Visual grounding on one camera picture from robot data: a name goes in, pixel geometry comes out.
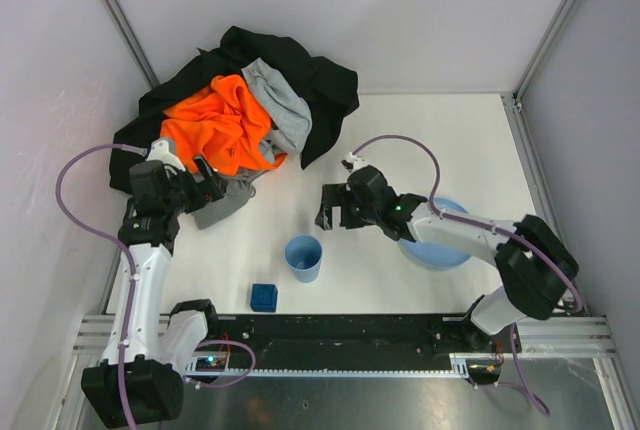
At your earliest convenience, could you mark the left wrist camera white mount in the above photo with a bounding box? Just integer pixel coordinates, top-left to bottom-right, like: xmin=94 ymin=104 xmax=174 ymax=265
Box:
xmin=146 ymin=138 xmax=186 ymax=172

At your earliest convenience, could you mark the dark grey cloth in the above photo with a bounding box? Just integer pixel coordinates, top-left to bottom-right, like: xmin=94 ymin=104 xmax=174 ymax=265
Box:
xmin=192 ymin=169 xmax=262 ymax=230

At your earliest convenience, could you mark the left aluminium frame post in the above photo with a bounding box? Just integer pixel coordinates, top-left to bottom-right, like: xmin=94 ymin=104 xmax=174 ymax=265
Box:
xmin=100 ymin=0 xmax=160 ymax=88

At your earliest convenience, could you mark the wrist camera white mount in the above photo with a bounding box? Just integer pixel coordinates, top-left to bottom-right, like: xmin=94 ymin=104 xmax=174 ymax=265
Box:
xmin=341 ymin=152 xmax=369 ymax=174
xmin=146 ymin=138 xmax=186 ymax=172

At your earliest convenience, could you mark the blue plastic cup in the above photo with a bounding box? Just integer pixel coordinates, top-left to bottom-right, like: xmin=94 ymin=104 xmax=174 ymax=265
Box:
xmin=284 ymin=235 xmax=323 ymax=283

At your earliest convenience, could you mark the blue plastic bowl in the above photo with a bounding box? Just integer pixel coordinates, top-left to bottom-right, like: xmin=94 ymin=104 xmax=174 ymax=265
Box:
xmin=397 ymin=197 xmax=474 ymax=271

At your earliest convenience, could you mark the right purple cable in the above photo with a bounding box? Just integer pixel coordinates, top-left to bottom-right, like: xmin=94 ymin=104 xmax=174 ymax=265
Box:
xmin=349 ymin=134 xmax=586 ymax=417

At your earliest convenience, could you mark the blue cube block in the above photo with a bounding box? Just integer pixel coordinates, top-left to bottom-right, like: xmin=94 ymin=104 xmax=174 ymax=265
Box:
xmin=249 ymin=283 xmax=278 ymax=313

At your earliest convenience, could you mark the light grey cloth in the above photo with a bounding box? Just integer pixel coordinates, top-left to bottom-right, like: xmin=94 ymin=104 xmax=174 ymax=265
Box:
xmin=241 ymin=58 xmax=312 ymax=164

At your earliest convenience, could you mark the purple cable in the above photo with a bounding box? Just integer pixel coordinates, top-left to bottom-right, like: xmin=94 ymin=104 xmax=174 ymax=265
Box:
xmin=54 ymin=143 xmax=257 ymax=430
xmin=349 ymin=134 xmax=586 ymax=417

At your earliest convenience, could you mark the black cloth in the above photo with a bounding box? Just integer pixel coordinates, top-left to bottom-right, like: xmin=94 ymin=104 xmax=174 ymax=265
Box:
xmin=113 ymin=26 xmax=359 ymax=169

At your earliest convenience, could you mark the orange cloth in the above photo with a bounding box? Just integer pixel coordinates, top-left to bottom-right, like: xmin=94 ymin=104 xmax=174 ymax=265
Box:
xmin=160 ymin=75 xmax=286 ymax=176

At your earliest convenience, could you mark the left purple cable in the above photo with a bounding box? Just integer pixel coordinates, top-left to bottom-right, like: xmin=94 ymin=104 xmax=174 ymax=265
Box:
xmin=54 ymin=143 xmax=257 ymax=430

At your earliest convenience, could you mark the right aluminium frame post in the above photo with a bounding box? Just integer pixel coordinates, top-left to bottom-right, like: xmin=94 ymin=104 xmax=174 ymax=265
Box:
xmin=512 ymin=0 xmax=582 ymax=108

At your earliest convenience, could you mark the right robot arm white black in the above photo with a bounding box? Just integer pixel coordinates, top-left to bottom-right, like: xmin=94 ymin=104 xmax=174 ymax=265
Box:
xmin=315 ymin=165 xmax=579 ymax=335

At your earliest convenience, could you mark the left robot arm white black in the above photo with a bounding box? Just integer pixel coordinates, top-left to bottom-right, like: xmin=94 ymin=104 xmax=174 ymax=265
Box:
xmin=81 ymin=156 xmax=227 ymax=429

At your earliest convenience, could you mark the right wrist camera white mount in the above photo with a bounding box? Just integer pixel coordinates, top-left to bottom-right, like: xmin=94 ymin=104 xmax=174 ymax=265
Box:
xmin=341 ymin=152 xmax=369 ymax=174

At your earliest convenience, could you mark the white slotted cable duct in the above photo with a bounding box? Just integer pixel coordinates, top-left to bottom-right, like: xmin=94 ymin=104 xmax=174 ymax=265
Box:
xmin=182 ymin=353 xmax=481 ymax=379

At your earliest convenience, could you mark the aluminium frame post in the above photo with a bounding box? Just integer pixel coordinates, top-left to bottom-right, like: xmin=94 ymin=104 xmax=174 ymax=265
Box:
xmin=100 ymin=0 xmax=160 ymax=88
xmin=512 ymin=0 xmax=582 ymax=108

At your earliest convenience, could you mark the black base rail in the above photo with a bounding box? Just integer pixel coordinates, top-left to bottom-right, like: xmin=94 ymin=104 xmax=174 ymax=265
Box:
xmin=206 ymin=314 xmax=521 ymax=373

